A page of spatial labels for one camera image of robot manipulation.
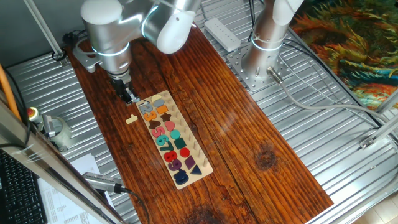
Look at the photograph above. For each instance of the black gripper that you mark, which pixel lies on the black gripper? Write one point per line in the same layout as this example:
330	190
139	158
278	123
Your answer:
119	87

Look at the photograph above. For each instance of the cream number one piece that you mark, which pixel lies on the cream number one piece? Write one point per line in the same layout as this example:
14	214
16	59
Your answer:
132	119

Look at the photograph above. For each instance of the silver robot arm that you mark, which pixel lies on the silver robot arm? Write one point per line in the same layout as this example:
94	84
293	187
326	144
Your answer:
105	40

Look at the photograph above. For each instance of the wooden shape puzzle board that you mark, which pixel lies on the wooden shape puzzle board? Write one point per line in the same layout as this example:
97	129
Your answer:
186	124

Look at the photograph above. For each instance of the grey number two piece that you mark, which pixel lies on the grey number two piece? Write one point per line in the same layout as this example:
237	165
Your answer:
146	109

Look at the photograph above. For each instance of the yellow semicircle piece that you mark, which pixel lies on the yellow semicircle piece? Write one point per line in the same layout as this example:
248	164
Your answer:
156	97

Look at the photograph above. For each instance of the orange number three piece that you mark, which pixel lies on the orange number three piece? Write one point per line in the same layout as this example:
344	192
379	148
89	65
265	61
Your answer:
150	116

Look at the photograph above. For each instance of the grey oval piece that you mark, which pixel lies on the grey oval piece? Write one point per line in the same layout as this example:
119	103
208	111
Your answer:
159	103

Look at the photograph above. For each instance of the orange rectangle piece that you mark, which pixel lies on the orange rectangle piece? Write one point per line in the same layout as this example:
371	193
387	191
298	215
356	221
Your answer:
162	109

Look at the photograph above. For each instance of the brown number four piece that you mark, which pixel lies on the brown number four piece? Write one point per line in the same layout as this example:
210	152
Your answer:
154	125

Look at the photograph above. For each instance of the brown star piece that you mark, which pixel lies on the brown star piece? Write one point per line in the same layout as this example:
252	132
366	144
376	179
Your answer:
165	117

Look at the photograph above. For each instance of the pink number five piece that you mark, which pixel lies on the pink number five piece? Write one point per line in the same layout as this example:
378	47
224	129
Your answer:
158	132

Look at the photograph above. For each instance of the pink heart piece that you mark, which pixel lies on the pink heart piece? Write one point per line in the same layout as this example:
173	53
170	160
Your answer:
169	126

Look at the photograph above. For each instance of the teal number six piece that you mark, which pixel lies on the teal number six piece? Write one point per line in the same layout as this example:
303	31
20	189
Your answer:
161	140

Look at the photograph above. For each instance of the teal round piece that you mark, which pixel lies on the teal round piece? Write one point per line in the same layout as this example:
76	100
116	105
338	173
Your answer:
175	134

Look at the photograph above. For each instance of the dark green number seven piece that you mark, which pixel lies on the dark green number seven piece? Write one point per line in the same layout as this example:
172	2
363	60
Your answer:
168	145

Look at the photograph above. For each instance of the dark green square piece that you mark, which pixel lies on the dark green square piece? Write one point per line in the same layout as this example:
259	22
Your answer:
180	143

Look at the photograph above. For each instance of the red number eight piece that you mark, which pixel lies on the red number eight piece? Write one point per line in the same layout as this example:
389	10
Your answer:
170	156

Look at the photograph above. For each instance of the clear tape roll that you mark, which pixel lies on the clear tape roll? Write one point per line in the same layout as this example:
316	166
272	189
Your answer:
65	137

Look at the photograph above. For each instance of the red circle piece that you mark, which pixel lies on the red circle piece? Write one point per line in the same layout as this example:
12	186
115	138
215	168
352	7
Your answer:
184	152

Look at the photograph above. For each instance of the purple number nine piece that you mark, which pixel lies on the purple number nine piece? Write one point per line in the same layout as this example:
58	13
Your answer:
174	165

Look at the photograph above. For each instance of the silver metal clamp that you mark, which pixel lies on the silver metal clamp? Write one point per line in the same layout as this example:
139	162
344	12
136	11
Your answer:
49	126

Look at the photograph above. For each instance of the navy number ten piece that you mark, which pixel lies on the navy number ten piece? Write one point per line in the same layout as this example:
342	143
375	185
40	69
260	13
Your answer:
181	178

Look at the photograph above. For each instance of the red emergency stop button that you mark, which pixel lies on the red emergency stop button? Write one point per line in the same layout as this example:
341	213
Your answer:
31	112

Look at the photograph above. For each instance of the navy triangle piece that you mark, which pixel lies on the navy triangle piece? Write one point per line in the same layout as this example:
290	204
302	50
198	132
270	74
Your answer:
196	170

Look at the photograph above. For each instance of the brown wooden plank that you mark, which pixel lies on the brown wooden plank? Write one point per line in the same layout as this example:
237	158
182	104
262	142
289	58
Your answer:
233	124

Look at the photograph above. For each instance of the white power strip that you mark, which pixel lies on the white power strip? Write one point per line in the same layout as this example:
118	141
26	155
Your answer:
222	34

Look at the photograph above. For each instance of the orange pole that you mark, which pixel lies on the orange pole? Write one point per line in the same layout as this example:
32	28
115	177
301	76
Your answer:
7	90

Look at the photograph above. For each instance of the printed paper sheet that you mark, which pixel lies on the printed paper sheet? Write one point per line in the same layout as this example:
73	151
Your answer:
62	205

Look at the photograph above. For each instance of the black keyboard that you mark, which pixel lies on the black keyboard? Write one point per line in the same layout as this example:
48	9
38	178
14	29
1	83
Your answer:
18	196

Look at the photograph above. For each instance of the colourful painted cloth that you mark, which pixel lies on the colourful painted cloth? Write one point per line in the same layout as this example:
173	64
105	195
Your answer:
357	46

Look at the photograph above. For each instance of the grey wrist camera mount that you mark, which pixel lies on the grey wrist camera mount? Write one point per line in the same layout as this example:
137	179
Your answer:
85	60

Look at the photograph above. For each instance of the silver ridged camera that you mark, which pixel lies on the silver ridged camera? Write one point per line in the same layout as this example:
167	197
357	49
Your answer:
99	183

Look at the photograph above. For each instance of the wide aluminium frame bar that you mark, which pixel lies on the wide aluminium frame bar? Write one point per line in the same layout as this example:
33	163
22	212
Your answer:
40	158

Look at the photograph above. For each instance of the thin aluminium post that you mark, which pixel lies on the thin aluminium post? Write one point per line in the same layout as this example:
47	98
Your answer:
43	28

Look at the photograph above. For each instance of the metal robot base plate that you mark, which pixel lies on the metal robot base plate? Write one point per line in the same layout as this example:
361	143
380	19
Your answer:
253	83

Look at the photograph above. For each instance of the aluminium frame strut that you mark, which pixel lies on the aluminium frame strut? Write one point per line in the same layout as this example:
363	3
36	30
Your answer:
382	132
387	102

